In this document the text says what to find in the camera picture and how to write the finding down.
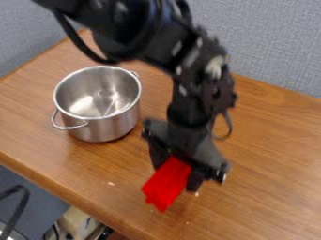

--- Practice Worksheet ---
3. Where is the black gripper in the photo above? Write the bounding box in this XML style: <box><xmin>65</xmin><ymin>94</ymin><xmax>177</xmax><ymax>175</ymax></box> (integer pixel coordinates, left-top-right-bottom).
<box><xmin>142</xmin><ymin>106</ymin><xmax>232</xmax><ymax>192</ymax></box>

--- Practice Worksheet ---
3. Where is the red plastic block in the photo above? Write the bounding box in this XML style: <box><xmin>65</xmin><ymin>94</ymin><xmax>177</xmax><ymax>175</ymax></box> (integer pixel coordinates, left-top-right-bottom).
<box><xmin>142</xmin><ymin>156</ymin><xmax>192</xmax><ymax>212</ymax></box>

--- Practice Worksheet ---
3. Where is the stainless steel pot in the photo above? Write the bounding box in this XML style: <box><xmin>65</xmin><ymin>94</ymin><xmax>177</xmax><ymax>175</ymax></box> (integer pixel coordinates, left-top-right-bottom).
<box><xmin>51</xmin><ymin>66</ymin><xmax>142</xmax><ymax>143</ymax></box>

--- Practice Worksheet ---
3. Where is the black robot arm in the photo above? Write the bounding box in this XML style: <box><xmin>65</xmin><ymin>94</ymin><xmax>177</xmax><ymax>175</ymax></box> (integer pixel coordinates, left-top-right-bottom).
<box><xmin>31</xmin><ymin>0</ymin><xmax>237</xmax><ymax>192</ymax></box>

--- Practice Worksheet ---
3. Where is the black object under table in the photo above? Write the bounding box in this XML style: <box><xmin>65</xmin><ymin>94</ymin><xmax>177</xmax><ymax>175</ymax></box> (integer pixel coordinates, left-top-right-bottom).
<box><xmin>0</xmin><ymin>184</ymin><xmax>31</xmax><ymax>240</ymax></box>

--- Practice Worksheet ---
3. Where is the beige box under table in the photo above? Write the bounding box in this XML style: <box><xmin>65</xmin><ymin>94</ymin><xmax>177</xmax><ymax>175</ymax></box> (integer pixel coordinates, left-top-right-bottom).
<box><xmin>58</xmin><ymin>206</ymin><xmax>104</xmax><ymax>240</ymax></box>

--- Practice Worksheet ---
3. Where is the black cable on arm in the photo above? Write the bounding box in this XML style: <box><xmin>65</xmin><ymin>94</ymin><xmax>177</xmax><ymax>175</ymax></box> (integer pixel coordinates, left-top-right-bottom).
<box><xmin>209</xmin><ymin>109</ymin><xmax>235</xmax><ymax>142</ymax></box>

